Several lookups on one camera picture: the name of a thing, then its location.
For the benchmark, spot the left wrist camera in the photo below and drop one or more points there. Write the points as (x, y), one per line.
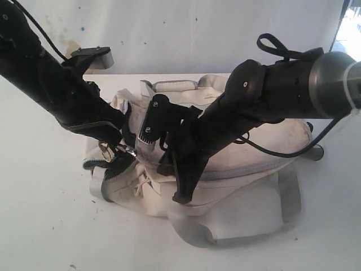
(99, 57)

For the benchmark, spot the white canvas duffel bag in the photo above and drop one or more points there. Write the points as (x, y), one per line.
(243, 193)

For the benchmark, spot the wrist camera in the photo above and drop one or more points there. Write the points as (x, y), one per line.
(153, 118)
(99, 57)

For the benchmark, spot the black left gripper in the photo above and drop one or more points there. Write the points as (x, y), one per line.
(76, 105)

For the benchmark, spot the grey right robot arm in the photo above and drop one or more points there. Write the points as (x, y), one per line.
(324, 87)

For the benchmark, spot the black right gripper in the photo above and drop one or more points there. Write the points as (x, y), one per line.
(194, 136)

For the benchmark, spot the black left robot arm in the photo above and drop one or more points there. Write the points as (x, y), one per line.
(22, 51)

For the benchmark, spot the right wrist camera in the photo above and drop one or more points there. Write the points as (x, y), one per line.
(153, 118)

